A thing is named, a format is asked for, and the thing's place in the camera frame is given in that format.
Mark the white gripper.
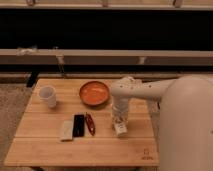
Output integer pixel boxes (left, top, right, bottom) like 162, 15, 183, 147
112, 98, 130, 123

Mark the white plastic bottle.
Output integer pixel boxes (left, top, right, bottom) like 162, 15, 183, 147
114, 122, 127, 136

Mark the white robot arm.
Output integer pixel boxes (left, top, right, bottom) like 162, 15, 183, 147
110, 75, 213, 171

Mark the orange ceramic bowl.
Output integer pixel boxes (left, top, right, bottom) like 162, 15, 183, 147
79, 81, 110, 106

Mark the red glossy object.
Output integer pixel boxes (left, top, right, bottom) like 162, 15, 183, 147
85, 113, 95, 136

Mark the black rectangular bar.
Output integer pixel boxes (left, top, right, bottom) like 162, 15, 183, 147
73, 114, 85, 137

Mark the wooden table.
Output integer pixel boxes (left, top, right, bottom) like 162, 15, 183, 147
4, 79, 159, 167

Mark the white rectangular bar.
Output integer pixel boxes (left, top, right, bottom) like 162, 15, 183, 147
60, 120, 73, 141

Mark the white paper cup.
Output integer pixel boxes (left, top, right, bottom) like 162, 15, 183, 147
38, 86, 57, 108

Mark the grey horizontal rail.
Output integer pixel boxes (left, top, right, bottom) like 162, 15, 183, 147
0, 48, 213, 65

